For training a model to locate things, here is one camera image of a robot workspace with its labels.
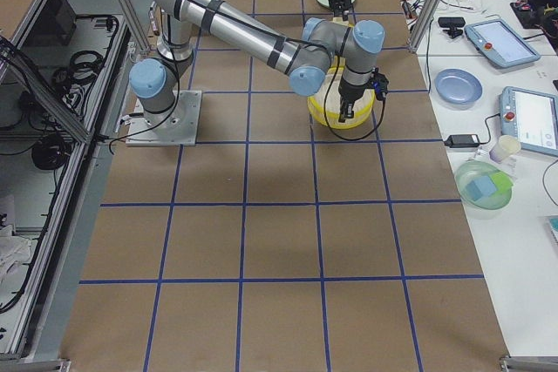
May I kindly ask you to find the teach pendant far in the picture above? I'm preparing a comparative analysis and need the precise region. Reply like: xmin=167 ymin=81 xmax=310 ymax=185
xmin=464 ymin=19 xmax=541 ymax=68

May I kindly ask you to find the teach pendant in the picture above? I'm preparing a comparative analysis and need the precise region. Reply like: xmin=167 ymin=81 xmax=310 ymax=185
xmin=499 ymin=86 xmax=557 ymax=157
xmin=464 ymin=19 xmax=541 ymax=68

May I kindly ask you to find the teach pendant near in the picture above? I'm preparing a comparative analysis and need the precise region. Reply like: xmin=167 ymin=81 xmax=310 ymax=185
xmin=499 ymin=86 xmax=557 ymax=157

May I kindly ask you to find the blue plate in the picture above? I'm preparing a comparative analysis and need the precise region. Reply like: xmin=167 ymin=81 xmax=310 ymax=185
xmin=435 ymin=68 xmax=483 ymax=108

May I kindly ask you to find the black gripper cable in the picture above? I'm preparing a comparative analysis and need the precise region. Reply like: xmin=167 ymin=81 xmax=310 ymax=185
xmin=324 ymin=56 xmax=389 ymax=142

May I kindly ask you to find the black power brick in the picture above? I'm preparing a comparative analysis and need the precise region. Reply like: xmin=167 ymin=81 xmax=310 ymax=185
xmin=444 ymin=134 xmax=481 ymax=149

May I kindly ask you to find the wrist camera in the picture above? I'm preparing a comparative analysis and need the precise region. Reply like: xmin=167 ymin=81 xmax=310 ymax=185
xmin=371 ymin=69 xmax=389 ymax=102

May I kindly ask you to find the green bowl with sponges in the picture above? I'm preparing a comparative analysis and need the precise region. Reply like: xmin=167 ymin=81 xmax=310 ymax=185
xmin=455 ymin=160 xmax=514 ymax=210

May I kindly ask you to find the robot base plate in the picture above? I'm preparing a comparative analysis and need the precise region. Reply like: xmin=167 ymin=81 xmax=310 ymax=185
xmin=125 ymin=90 xmax=202 ymax=146

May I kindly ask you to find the yellow steamer basket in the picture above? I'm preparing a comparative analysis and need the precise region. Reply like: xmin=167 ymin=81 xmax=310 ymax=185
xmin=307 ymin=58 xmax=375 ymax=130

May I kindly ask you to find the black webcam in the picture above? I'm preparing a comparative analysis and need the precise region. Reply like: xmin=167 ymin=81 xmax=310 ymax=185
xmin=438 ymin=17 xmax=466 ymax=39

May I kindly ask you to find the paper cup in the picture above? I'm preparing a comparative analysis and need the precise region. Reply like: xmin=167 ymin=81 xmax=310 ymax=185
xmin=489 ymin=135 xmax=521 ymax=163

